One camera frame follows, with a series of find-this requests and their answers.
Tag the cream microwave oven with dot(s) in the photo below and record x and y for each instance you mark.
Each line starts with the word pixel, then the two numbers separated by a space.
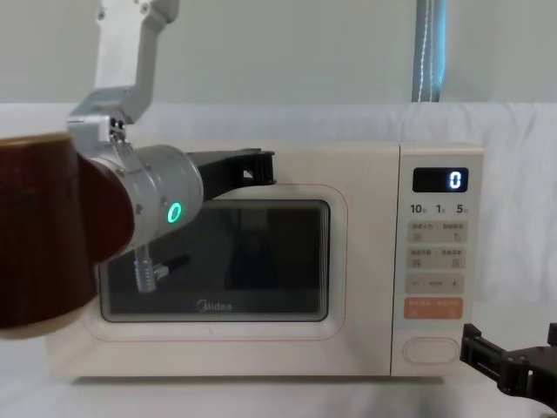
pixel 361 261

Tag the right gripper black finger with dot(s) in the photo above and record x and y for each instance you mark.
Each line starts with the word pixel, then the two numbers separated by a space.
pixel 472 346
pixel 552 336

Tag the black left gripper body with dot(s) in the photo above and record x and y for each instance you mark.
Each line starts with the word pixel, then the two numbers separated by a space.
pixel 226 167

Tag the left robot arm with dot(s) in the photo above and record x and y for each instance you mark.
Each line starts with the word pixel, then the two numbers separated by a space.
pixel 35 226

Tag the white table cloth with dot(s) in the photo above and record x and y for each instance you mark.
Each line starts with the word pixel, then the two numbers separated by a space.
pixel 518 217

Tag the grey striped post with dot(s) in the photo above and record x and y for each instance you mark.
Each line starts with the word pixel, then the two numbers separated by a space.
pixel 428 52

